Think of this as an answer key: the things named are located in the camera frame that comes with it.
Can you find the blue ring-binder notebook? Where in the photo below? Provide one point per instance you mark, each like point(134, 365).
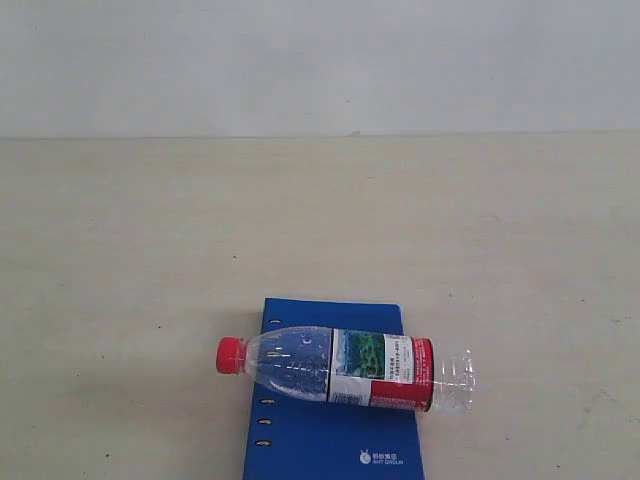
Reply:
point(293, 439)

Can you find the clear water bottle red cap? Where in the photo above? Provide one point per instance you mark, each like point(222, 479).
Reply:
point(350, 367)

